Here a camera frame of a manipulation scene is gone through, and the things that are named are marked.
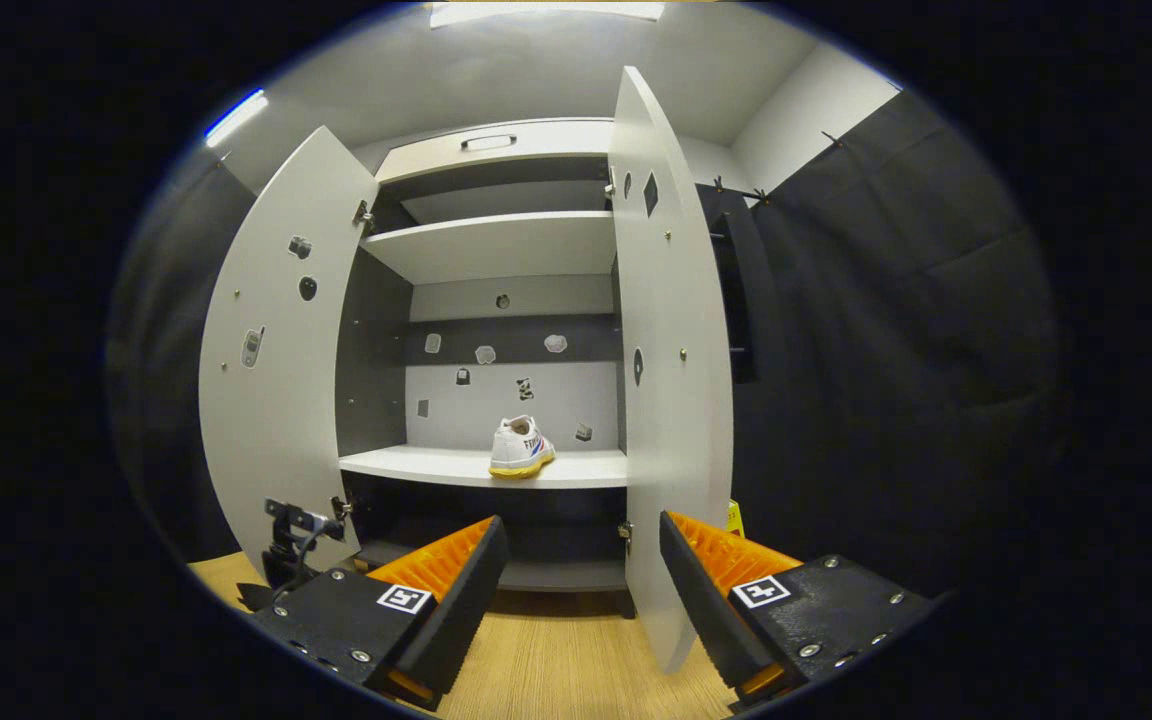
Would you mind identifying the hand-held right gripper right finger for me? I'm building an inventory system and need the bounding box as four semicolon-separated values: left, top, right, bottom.
658;510;937;713

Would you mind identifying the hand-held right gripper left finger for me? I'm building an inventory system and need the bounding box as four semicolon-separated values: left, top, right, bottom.
251;515;512;713

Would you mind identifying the grey cabinet door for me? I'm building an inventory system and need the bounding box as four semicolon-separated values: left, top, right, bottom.
198;125;380;583
608;65;734;673

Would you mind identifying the white shoe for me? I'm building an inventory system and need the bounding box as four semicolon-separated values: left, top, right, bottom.
489;415;557;479

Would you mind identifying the black backdrop cloth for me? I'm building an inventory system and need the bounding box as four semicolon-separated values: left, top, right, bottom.
106;90;1057;601

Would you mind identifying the narrow ceiling light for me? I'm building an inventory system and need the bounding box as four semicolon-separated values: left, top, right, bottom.
204;90;269;148

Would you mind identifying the wide ceiling light panel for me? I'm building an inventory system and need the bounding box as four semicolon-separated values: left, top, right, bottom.
431;0;667;28

